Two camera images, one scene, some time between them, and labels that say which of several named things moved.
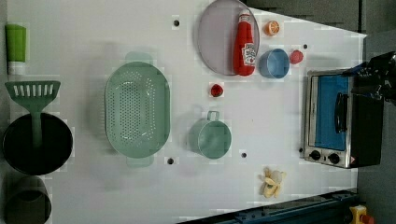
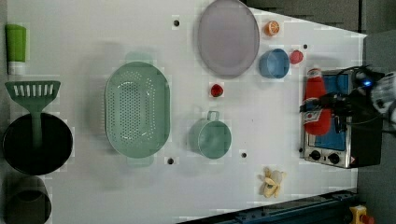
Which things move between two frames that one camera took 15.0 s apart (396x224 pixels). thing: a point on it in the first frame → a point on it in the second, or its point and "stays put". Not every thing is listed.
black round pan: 19,147 stays put
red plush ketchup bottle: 245,56 → 317,120
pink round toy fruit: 296,57 stays put
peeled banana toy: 271,182 stays put
